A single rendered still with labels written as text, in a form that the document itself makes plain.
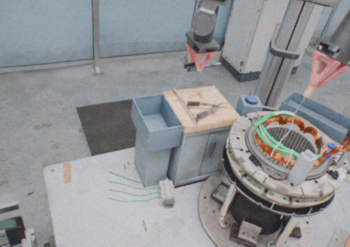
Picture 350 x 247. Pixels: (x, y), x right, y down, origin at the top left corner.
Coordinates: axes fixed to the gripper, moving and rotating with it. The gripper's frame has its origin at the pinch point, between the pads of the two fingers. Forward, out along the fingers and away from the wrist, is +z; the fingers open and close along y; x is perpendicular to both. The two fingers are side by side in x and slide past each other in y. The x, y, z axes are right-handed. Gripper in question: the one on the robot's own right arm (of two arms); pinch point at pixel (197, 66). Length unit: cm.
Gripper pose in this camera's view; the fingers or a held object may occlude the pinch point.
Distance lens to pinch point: 97.9
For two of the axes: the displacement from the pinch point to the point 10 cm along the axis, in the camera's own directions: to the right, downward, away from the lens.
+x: 9.1, -1.6, 3.8
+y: 3.9, 6.2, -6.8
